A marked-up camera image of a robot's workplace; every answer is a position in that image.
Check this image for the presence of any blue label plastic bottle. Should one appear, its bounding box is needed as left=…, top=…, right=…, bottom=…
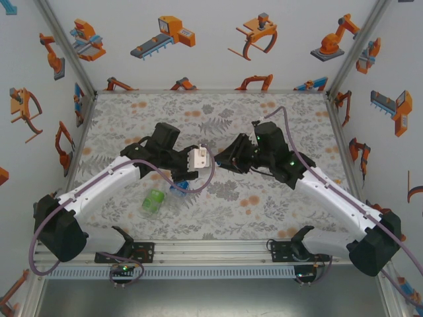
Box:
left=169, top=180, right=193, bottom=201

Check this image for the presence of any green label plastic bottle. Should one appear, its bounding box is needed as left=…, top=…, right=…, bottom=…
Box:
left=140, top=188, right=166, bottom=219

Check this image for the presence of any floral patterned table mat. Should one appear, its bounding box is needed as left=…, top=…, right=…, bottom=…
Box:
left=64, top=92, right=364, bottom=241

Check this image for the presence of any aluminium table back rail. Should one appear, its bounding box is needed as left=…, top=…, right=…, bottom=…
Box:
left=95, top=87, right=328, bottom=96

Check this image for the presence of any aluminium table side rail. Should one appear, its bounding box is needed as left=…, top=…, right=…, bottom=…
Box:
left=324, top=92, right=367, bottom=204
left=61, top=92, right=98, bottom=199

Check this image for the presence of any aluminium mounting rail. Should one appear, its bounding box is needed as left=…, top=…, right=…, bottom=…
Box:
left=34, top=238, right=356, bottom=266

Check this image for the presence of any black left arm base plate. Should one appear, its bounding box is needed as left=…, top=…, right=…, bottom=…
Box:
left=130, top=242, right=156, bottom=264

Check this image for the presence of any perforated metal cable tray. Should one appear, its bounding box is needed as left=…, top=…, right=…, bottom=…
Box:
left=49, top=265, right=297, bottom=281

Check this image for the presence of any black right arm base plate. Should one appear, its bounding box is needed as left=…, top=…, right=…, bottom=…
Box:
left=268, top=239, right=295, bottom=264

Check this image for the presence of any thin purple base cable loop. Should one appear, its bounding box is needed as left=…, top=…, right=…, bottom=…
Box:
left=295, top=254, right=332, bottom=287
left=98, top=252, right=147, bottom=289

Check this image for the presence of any aluminium frame post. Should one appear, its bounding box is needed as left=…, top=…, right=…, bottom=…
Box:
left=325, top=0, right=394, bottom=100
left=34, top=0, right=98, bottom=100

